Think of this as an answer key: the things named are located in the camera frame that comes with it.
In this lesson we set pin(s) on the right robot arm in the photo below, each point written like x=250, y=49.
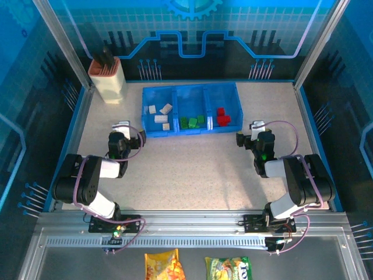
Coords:
x=309, y=181

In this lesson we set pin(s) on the long green lego brick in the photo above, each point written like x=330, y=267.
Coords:
x=183, y=122

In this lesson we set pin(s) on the aluminium frame rail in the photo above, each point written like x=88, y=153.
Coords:
x=189, y=223

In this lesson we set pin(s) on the aluminium frame post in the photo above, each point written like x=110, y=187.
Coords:
x=320, y=43
x=62, y=43

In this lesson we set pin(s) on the wide red lego brick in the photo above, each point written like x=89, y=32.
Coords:
x=224, y=120

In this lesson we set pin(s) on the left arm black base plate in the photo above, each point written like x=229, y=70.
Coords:
x=131, y=223

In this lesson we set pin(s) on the white knife block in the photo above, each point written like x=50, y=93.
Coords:
x=109, y=84

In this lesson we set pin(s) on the blue plastic bin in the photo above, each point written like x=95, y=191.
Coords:
x=190, y=99
x=154, y=96
x=224, y=94

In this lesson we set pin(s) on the yellow snack bag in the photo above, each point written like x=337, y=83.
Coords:
x=164, y=264

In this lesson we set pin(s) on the green snack bag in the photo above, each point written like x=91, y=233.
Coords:
x=228, y=268

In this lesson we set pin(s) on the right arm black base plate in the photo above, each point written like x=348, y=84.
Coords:
x=250, y=223

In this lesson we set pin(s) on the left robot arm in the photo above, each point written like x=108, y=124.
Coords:
x=84, y=181

